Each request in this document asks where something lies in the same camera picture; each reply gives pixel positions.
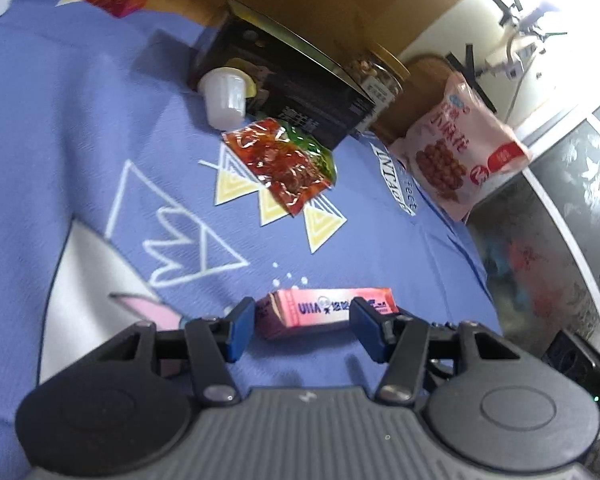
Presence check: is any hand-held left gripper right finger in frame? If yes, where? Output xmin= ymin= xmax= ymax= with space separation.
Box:
xmin=350 ymin=296 xmax=521 ymax=403

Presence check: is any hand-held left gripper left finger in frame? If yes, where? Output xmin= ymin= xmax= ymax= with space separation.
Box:
xmin=97 ymin=297 xmax=257 ymax=407

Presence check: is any pink candy box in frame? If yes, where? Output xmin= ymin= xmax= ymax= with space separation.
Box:
xmin=254 ymin=287 xmax=397 ymax=341

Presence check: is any black tin box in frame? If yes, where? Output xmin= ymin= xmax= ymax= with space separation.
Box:
xmin=187 ymin=0 xmax=377 ymax=151

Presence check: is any frosted floral glass door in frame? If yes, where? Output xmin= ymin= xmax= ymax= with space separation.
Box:
xmin=467 ymin=92 xmax=600 ymax=366

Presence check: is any red snack packet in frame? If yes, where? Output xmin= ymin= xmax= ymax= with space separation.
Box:
xmin=221 ymin=116 xmax=337 ymax=217

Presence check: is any large pink snack bag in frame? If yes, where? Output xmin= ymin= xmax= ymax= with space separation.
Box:
xmin=395 ymin=71 xmax=533 ymax=223

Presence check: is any wooden cutting board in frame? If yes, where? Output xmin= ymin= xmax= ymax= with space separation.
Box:
xmin=370 ymin=52 xmax=461 ymax=148

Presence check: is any white jelly cup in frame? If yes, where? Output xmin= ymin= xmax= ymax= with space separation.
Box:
xmin=197 ymin=66 xmax=251 ymax=128

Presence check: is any gold-lidded nut jar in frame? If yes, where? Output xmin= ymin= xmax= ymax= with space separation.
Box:
xmin=342 ymin=42 xmax=411 ymax=116

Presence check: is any long black tape strip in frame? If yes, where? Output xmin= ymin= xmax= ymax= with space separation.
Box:
xmin=447 ymin=52 xmax=497 ymax=112

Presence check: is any blue printed tablecloth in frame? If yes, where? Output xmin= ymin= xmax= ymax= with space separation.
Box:
xmin=0 ymin=0 xmax=503 ymax=480

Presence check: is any white power strip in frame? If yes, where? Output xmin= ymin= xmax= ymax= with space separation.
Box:
xmin=485 ymin=40 xmax=542 ymax=80

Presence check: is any wood-pattern wall panel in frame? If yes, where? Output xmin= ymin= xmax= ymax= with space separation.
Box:
xmin=145 ymin=0 xmax=486 ymax=61

